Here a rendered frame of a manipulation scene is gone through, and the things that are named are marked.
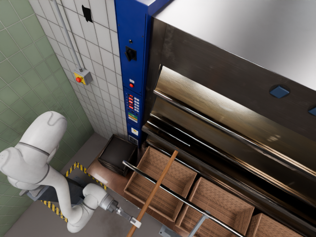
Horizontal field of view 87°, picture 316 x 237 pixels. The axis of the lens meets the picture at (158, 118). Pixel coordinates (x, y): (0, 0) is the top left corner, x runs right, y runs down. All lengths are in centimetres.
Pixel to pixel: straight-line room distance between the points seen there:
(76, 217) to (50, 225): 142
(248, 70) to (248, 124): 32
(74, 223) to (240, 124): 111
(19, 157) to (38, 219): 192
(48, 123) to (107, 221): 182
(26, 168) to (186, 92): 80
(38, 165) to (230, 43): 93
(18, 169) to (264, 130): 109
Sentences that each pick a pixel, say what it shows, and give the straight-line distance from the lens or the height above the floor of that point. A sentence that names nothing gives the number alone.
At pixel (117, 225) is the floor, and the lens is 249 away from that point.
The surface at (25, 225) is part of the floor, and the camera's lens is 279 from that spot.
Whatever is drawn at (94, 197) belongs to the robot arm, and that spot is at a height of 124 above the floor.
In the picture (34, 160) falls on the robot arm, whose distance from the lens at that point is 88.
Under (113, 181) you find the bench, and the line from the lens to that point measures 194.
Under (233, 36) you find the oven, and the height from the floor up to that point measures 210.
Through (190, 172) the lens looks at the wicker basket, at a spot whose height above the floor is 81.
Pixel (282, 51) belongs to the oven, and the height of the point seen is 210.
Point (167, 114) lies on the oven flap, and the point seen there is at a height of 151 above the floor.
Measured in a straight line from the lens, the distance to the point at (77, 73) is 140.
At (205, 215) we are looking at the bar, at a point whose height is 117.
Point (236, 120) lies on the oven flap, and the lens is 94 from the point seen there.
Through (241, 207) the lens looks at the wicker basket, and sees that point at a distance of 202.
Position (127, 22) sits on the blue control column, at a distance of 83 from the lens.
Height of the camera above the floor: 248
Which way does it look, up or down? 60 degrees down
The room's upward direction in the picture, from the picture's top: 14 degrees clockwise
